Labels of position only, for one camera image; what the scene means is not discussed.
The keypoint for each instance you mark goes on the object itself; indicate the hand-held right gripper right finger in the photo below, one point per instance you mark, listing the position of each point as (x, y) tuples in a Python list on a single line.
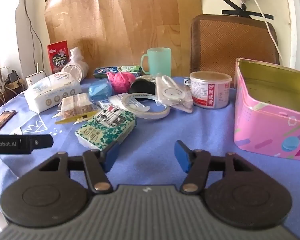
[(182, 156)]

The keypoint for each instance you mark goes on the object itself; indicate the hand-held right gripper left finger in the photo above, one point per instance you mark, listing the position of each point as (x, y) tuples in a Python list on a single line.
[(111, 156)]

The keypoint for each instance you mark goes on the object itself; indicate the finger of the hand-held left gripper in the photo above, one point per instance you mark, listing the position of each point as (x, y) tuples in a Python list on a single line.
[(42, 141)]

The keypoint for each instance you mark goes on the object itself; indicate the green patterned tissue pack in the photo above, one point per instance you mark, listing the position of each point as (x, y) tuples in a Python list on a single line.
[(105, 127)]

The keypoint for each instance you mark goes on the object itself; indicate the clear snack packet yellow edge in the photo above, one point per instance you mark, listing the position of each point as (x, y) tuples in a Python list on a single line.
[(76, 107)]

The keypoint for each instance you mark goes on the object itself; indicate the white wet wipes pack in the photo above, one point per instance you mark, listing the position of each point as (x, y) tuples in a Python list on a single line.
[(52, 91)]

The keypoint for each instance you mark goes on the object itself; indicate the white tape roll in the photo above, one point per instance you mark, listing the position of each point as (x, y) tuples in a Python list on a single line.
[(150, 113)]

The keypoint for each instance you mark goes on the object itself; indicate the white smiley item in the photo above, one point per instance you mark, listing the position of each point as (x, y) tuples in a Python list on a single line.
[(171, 92)]

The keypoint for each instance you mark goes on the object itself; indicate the pink tin box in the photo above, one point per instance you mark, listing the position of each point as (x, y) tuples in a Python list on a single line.
[(262, 120)]

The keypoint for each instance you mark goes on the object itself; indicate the smartphone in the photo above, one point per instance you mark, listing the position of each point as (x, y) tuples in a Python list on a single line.
[(1, 121)]

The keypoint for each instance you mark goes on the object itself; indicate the white enamel container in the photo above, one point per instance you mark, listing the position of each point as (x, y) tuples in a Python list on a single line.
[(36, 78)]

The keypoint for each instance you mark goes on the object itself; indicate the blue soap case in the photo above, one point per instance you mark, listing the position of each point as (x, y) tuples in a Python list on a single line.
[(100, 89)]

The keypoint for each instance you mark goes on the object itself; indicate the round can with red label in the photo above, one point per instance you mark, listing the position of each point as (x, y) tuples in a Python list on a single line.
[(210, 92)]

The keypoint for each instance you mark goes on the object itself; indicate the black round tape roll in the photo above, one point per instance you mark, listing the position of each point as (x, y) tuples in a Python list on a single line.
[(142, 87)]

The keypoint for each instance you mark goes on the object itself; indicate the pink fluffy cloth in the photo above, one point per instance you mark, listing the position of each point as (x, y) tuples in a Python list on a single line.
[(121, 81)]

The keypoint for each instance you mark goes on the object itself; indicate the plastic cups in clear bag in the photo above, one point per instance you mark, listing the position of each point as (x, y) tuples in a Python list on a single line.
[(75, 68)]

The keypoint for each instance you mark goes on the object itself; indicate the green and blue toothpaste box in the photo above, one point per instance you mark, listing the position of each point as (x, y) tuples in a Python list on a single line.
[(115, 71)]

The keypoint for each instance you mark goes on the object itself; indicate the red printed packet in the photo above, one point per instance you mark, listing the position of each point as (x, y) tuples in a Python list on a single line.
[(58, 56)]

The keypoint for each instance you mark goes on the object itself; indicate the teal plastic mug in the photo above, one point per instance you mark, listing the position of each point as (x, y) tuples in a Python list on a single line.
[(158, 61)]

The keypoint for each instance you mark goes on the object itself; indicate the wood-pattern board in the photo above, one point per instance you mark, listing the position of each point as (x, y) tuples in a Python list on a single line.
[(120, 25)]

